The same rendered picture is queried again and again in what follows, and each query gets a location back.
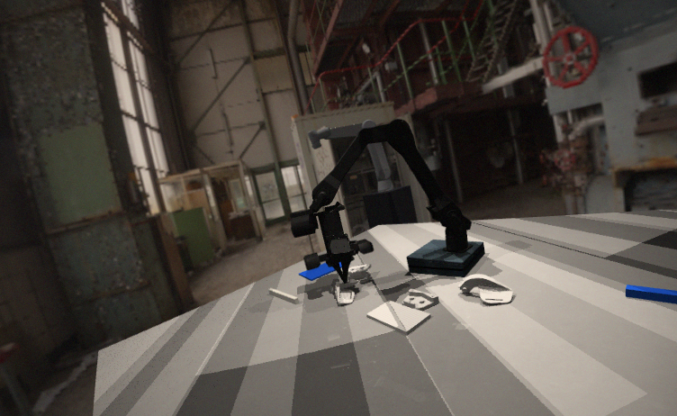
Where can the blue rectangular bar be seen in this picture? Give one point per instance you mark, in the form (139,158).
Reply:
(654,294)

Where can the beige rectangular bar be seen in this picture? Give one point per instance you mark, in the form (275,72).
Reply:
(287,297)

